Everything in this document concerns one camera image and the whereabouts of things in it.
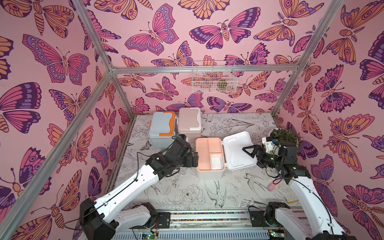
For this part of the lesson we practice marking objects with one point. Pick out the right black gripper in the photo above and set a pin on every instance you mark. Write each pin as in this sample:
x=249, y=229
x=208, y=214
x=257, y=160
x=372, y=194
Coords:
x=258, y=151

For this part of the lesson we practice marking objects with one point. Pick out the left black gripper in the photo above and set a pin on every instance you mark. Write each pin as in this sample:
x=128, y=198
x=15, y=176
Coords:
x=190, y=164

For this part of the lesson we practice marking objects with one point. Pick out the white pink medicine chest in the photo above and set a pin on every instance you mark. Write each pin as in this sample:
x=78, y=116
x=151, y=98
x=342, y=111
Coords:
x=231, y=149

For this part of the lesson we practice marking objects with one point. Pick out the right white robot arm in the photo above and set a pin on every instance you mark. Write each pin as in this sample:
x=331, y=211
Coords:
x=318, y=222

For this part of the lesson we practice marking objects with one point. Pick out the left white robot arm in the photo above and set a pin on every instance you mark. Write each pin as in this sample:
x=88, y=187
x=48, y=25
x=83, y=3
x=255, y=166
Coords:
x=102, y=218

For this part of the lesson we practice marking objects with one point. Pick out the blue orange first aid box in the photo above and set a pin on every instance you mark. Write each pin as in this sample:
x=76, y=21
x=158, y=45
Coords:
x=162, y=129

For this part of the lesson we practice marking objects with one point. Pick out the beige pink first aid box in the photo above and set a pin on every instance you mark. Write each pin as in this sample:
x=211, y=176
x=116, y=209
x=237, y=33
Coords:
x=190, y=123

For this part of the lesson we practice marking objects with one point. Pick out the potted green plant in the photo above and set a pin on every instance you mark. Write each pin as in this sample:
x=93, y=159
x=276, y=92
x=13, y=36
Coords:
x=280, y=135

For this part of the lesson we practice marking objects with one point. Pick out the green toy in basket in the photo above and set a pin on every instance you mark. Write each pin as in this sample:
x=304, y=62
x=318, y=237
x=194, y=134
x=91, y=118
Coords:
x=222, y=86

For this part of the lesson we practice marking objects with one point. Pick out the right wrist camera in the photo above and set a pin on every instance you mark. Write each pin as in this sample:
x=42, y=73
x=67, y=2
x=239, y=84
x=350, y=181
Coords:
x=269, y=145

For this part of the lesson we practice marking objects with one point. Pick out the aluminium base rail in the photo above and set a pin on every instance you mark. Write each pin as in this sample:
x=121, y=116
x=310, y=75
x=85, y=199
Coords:
x=242, y=224

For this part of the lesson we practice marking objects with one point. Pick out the white wire wall basket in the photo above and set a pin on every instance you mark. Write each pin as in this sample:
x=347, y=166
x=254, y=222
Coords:
x=205, y=78

